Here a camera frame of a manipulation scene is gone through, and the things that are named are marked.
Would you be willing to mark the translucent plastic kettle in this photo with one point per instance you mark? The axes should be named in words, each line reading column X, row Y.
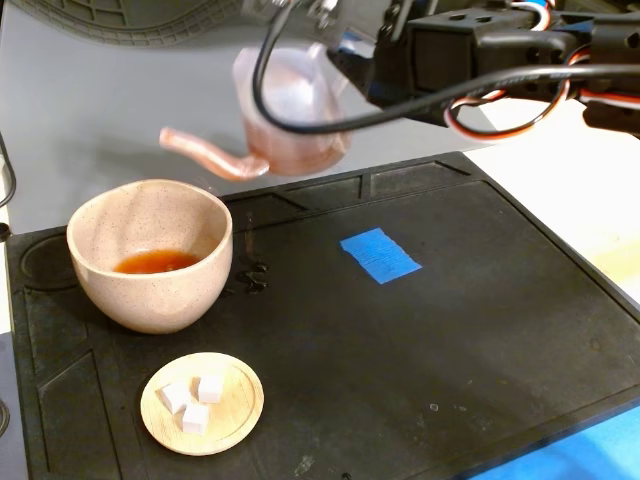
column 295, row 140

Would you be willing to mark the round wooden plate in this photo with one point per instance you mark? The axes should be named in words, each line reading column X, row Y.
column 235, row 400

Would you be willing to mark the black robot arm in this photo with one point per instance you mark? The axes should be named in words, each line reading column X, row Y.
column 610, row 45

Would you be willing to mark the speckled beige ceramic cup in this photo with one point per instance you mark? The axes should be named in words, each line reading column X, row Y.
column 150, row 295

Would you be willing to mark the long blue tape strip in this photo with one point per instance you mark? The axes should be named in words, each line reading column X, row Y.
column 575, row 450

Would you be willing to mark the grey ribbed rubber mat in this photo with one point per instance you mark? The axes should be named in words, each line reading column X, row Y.
column 125, row 22

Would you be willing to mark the grey desk pad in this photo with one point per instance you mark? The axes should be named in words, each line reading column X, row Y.
column 100, row 110

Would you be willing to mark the white sugar cube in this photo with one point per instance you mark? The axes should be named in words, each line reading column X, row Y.
column 195, row 419
column 210, row 390
column 172, row 398

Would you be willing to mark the small blue tape patch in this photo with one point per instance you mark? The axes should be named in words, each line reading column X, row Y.
column 382, row 255

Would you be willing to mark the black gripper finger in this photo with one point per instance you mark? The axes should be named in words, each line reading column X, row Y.
column 350, row 72

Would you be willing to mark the black silicone work mat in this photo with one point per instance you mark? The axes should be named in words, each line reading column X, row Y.
column 450, row 350

